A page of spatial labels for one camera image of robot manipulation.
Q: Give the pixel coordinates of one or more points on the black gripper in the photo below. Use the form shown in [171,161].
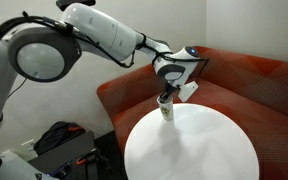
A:
[169,90]

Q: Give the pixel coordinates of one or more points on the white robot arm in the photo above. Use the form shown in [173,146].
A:
[44,50]

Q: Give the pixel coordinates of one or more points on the white paper cup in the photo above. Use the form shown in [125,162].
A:
[166,108]

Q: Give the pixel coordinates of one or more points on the round white table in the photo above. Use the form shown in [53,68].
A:
[200,143]

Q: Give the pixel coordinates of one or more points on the orange sofa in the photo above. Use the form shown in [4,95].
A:
[251,90]

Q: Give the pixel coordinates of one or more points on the lower black orange clamp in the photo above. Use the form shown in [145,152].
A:
[95,153]

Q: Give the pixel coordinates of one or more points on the black backpack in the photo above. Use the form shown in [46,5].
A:
[57,134]

